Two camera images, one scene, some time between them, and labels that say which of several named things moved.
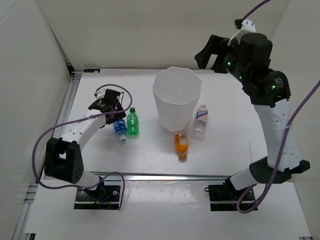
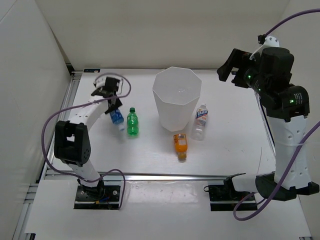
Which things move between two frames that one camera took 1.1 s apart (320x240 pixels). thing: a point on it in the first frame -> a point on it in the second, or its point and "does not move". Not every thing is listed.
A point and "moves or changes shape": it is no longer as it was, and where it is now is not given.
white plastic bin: [176, 92] does not move
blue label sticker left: [91, 70] does not move
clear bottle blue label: [121, 129] moves or changes shape
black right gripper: [217, 46] -> [239, 59]
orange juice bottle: [181, 143] does not move
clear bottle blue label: [199, 129] does not move
